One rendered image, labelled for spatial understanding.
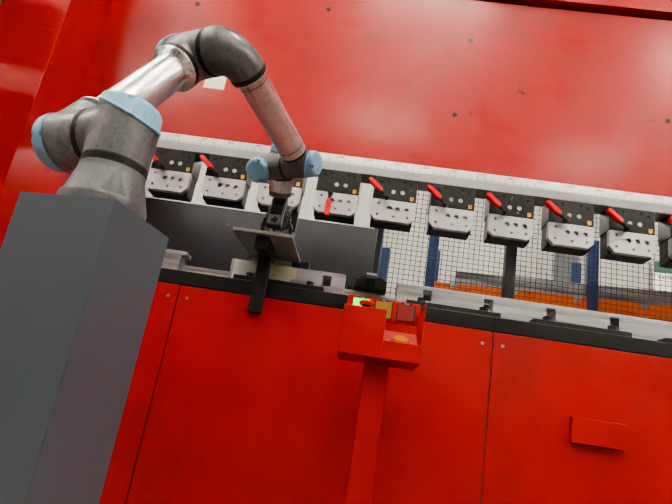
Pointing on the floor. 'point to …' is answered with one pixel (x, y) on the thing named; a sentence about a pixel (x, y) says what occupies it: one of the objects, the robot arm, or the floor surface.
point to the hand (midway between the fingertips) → (275, 250)
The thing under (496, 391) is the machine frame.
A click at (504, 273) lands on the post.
